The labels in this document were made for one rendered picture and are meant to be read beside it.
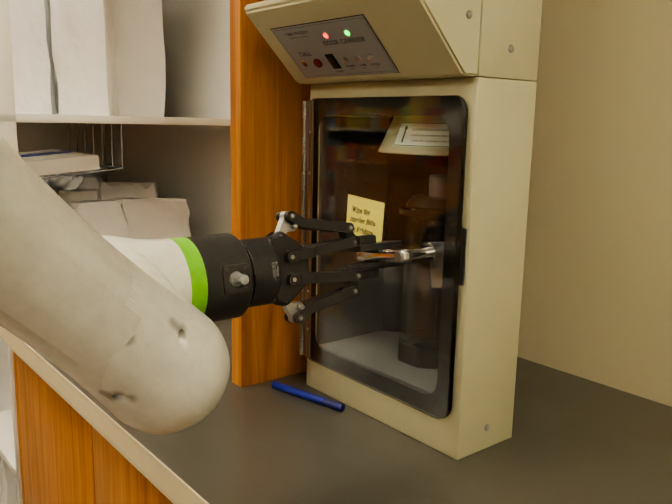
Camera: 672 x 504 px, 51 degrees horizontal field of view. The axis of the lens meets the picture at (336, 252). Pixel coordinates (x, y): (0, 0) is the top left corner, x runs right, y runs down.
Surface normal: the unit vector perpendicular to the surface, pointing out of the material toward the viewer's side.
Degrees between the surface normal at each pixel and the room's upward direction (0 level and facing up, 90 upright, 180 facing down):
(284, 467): 0
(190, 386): 95
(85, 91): 100
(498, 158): 90
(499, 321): 90
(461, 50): 90
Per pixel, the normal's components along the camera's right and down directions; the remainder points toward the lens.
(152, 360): 0.63, 0.30
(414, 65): -0.57, 0.76
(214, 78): -0.78, 0.10
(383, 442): 0.02, -0.98
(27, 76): 0.26, 0.23
